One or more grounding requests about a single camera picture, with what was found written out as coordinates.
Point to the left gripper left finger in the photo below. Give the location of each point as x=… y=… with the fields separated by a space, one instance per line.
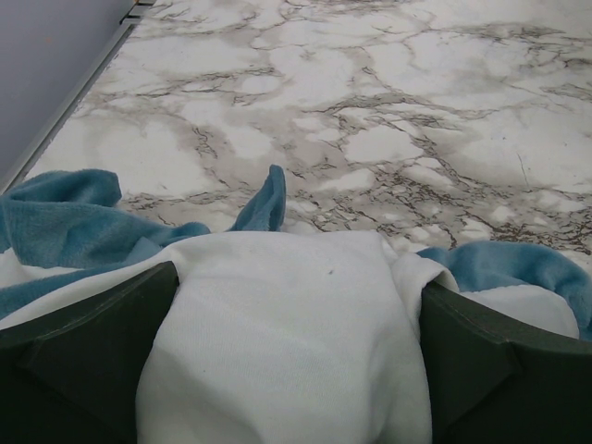
x=71 y=376

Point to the white pillowcase blue trim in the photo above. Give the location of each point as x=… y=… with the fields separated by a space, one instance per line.
x=272 y=337

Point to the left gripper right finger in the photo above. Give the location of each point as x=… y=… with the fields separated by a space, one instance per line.
x=493 y=379

